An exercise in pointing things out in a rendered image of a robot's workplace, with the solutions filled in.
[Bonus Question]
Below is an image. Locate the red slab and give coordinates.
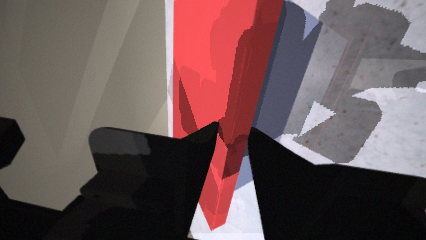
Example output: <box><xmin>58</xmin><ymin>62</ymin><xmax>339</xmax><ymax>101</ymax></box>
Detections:
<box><xmin>173</xmin><ymin>0</ymin><xmax>284</xmax><ymax>231</ymax></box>

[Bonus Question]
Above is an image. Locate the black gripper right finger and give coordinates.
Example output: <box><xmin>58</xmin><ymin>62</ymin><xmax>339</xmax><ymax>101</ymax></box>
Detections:
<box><xmin>247</xmin><ymin>127</ymin><xmax>426</xmax><ymax>240</ymax></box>

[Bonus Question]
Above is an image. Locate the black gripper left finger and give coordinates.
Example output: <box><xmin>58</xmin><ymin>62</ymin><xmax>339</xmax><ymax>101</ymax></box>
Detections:
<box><xmin>88</xmin><ymin>121</ymin><xmax>219</xmax><ymax>237</ymax></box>

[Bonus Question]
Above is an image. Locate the dark grey open box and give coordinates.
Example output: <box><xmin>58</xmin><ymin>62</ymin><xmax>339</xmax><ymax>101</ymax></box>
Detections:
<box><xmin>234</xmin><ymin>0</ymin><xmax>323</xmax><ymax>192</ymax></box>

